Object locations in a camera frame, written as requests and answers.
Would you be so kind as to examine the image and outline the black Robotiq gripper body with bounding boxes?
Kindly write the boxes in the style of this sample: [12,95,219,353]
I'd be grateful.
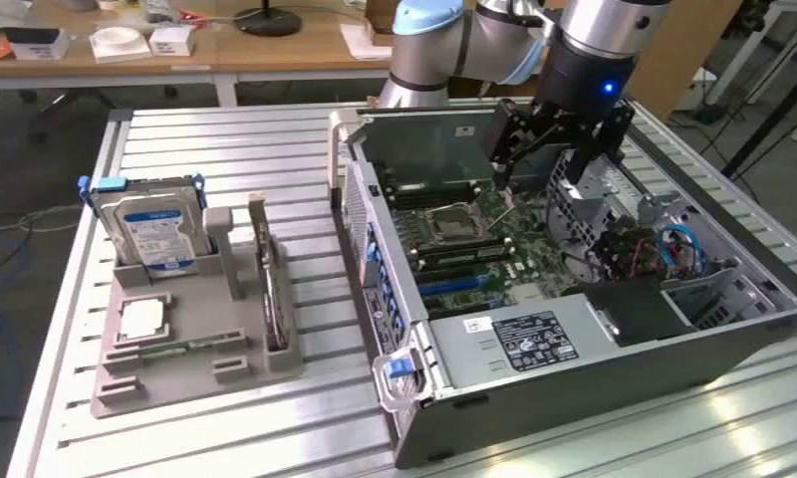
[534,40,639,123]

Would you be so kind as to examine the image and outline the metal socket cover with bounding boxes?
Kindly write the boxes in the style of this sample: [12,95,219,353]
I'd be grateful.
[476,183,519,211]

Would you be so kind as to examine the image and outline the silver metal disk bay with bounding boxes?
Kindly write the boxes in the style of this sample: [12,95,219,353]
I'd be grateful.
[543,146,643,250]

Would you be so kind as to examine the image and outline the wooden cabinet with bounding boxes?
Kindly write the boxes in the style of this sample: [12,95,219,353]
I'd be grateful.
[627,0,746,120]

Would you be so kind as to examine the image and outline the small white floor device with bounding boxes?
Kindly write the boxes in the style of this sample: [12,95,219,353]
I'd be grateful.
[675,67,720,114]

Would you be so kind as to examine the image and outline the thin metal locking lever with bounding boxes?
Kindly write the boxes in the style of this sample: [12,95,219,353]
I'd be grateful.
[482,204,519,236]

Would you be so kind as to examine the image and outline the CPU socket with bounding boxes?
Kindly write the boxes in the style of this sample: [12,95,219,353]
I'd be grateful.
[424,206,488,241]

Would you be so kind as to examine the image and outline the green motherboard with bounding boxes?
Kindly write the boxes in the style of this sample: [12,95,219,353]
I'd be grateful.
[379,163,591,320]

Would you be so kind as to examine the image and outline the installed black RAM stick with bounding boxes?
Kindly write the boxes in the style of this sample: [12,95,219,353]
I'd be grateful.
[416,244,518,266]

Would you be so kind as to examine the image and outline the black slanted stand leg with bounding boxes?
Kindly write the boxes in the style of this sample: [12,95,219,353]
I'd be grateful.
[722,49,797,178]

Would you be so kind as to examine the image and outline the flat white box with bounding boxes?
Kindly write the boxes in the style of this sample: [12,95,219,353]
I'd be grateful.
[341,22,395,62]

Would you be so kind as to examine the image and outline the black expansion slot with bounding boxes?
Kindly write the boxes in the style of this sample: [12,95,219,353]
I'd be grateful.
[415,265,482,284]

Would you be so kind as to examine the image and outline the brown cardboard box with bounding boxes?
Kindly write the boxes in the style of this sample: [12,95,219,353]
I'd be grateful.
[364,0,400,36]

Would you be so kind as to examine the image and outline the blue card retainer clips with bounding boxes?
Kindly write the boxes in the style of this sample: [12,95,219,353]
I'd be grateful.
[363,222,408,345]

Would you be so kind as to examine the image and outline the wooden desk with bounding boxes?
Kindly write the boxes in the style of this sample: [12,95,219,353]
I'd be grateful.
[0,0,400,92]

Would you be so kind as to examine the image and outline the black round lamp base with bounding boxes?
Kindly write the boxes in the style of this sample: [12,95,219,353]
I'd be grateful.
[233,0,304,37]

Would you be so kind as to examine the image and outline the grey power supply unit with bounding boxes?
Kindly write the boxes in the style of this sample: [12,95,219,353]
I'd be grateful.
[427,292,624,390]

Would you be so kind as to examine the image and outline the blue case latch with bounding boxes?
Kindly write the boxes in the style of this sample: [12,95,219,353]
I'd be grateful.
[383,356,419,380]

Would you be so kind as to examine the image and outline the open dark grey PC case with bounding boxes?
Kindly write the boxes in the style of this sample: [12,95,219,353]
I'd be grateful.
[327,94,797,471]

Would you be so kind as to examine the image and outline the plain white box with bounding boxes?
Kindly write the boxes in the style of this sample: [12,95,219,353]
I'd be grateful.
[149,25,199,57]

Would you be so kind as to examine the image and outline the white box with round dish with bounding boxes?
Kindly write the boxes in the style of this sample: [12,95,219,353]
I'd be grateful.
[89,27,153,65]

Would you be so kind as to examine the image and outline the green RAM stick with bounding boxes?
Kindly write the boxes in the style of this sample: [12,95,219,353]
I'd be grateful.
[139,336,221,358]

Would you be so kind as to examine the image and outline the silver CPU chip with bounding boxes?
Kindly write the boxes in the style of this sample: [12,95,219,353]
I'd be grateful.
[120,300,171,343]

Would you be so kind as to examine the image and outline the grey plastic parts rack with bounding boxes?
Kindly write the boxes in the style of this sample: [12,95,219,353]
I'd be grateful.
[91,206,301,418]

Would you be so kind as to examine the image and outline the black chair base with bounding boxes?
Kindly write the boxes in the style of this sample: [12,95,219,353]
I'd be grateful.
[19,89,119,141]

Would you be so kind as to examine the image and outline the white box with black lid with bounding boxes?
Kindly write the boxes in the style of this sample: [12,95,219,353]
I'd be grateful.
[3,27,72,62]

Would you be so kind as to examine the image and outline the clear plastic bag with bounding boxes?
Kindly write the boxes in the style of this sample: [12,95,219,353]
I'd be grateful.
[0,0,35,39]

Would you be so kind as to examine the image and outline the red wire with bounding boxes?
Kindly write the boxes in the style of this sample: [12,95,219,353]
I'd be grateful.
[627,233,659,279]

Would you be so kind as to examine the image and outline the blue wire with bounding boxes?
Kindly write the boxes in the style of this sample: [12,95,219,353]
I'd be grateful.
[655,223,707,278]

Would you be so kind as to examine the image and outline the white case handle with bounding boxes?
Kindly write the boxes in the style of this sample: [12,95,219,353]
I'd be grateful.
[327,110,364,191]

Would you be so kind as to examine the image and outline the grey case handle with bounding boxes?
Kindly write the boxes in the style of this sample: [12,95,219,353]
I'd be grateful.
[369,346,435,413]

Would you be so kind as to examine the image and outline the hard disk with blue bracket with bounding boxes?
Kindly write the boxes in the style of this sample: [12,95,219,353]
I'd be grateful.
[77,172,215,279]

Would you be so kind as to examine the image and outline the white floor cable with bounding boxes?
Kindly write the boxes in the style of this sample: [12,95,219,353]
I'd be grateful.
[0,204,83,234]

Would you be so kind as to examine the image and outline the blue floor cable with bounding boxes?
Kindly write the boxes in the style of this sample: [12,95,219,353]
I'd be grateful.
[0,218,27,424]

